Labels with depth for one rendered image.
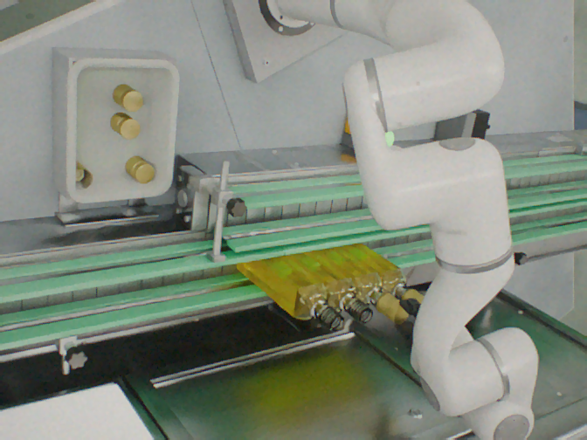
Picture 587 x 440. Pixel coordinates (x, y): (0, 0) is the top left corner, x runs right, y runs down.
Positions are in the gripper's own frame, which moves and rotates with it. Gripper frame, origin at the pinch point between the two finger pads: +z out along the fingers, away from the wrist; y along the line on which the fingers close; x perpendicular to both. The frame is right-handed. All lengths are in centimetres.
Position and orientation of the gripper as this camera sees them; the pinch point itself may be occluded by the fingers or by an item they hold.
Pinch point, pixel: (410, 319)
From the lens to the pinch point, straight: 112.6
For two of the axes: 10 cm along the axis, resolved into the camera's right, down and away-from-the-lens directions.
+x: -9.5, -0.1, -3.1
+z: -2.9, -3.6, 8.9
